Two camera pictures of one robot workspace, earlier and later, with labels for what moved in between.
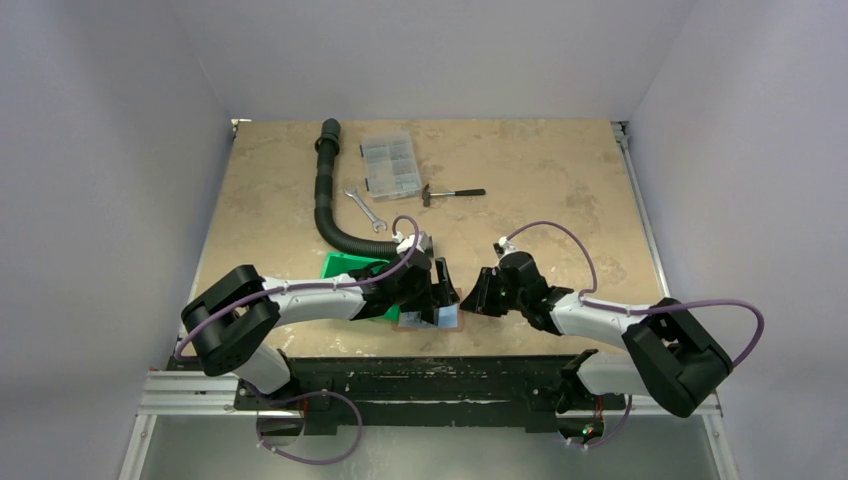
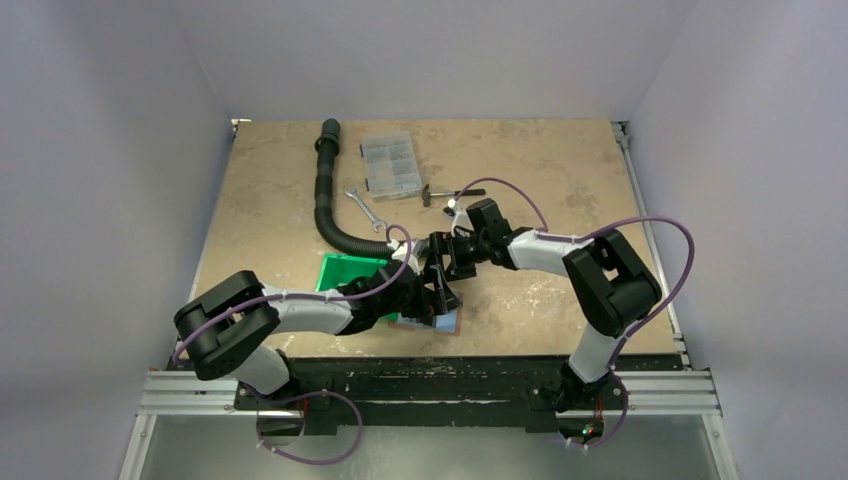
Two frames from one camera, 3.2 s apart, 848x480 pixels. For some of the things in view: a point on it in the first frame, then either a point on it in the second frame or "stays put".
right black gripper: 493,292 → 448,252
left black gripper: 434,295 stays put
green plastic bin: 335,264 stays put
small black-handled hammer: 426,194 stays put
